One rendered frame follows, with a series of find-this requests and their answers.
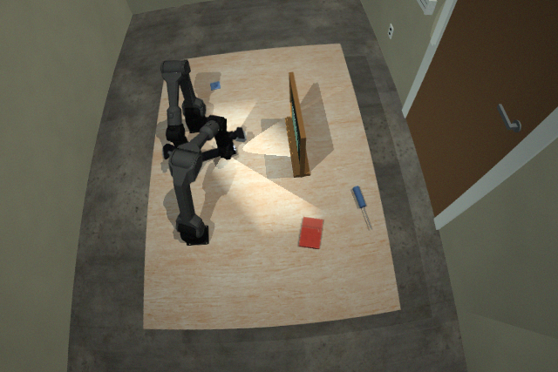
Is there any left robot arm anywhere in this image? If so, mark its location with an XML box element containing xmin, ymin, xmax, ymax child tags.
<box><xmin>160</xmin><ymin>59</ymin><xmax>208</xmax><ymax>159</ymax></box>

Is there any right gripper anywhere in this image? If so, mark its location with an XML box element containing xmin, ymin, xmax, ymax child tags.
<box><xmin>215</xmin><ymin>137</ymin><xmax>233</xmax><ymax>160</ymax></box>

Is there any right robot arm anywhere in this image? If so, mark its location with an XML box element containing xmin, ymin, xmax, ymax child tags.
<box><xmin>168</xmin><ymin>115</ymin><xmax>247</xmax><ymax>246</ymax></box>

